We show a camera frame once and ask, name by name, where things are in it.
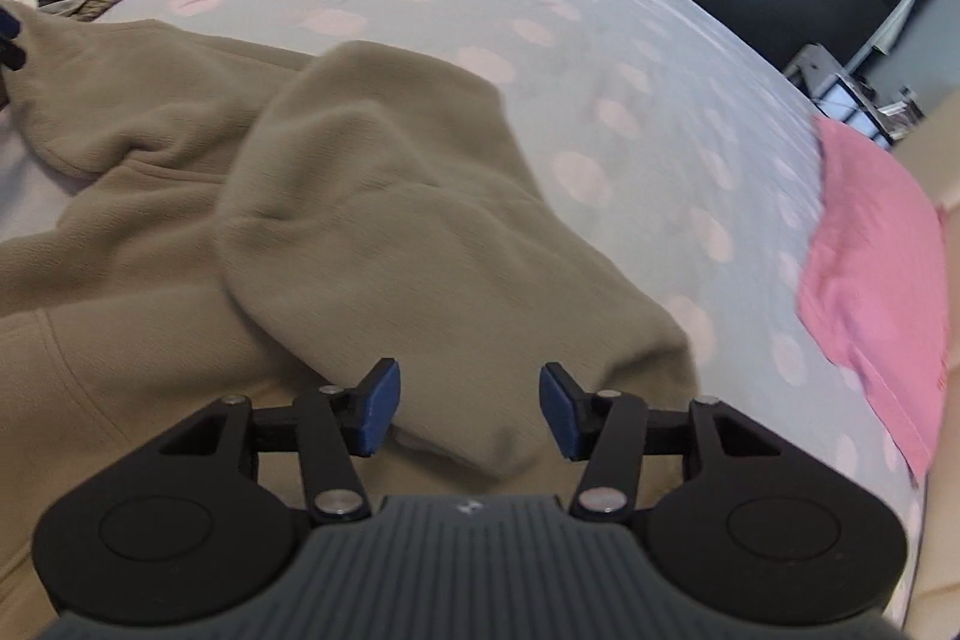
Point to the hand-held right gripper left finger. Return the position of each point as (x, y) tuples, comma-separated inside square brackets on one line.
[(379, 407)]

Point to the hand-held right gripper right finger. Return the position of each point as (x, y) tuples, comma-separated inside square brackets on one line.
[(562, 411)]

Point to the polka dot bed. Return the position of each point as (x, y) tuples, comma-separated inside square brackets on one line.
[(525, 10)]

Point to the pink pillow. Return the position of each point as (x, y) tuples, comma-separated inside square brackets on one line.
[(870, 257)]

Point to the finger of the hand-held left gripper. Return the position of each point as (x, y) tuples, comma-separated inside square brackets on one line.
[(9, 40)]

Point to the beige fleece hoodie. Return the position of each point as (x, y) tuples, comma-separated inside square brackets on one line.
[(375, 197)]

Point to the white nightstand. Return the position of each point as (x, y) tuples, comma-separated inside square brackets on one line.
[(847, 85)]

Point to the cream padded headboard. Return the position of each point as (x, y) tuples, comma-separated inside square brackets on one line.
[(946, 175)]

